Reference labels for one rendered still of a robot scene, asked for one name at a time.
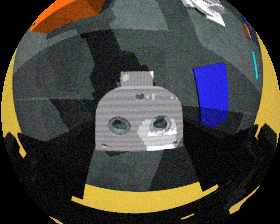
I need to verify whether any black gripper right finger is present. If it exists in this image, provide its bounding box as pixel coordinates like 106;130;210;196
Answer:
182;116;259;192

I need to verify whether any blue flat square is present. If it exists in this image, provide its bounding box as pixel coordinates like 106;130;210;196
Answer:
192;62;229;128

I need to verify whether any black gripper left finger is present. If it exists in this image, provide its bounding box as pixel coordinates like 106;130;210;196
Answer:
16;118;96;199

